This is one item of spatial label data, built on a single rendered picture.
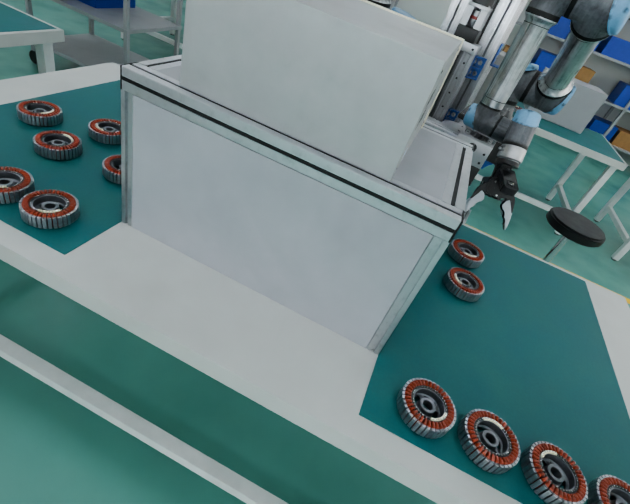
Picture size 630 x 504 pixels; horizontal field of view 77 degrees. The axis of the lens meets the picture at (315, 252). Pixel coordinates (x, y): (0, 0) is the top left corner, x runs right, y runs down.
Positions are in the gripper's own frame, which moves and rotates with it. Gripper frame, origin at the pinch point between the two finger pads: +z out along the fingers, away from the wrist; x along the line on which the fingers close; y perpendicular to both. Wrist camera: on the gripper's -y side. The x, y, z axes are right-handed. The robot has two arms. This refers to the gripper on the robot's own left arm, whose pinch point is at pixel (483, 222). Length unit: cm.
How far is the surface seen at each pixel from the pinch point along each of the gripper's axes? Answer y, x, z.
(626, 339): -8, -51, 18
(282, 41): -60, 63, -15
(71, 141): -19, 120, 17
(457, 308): -22.6, 5.2, 24.0
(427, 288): -19.2, 13.8, 22.3
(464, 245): 3.1, 1.4, 8.9
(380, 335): -47, 28, 30
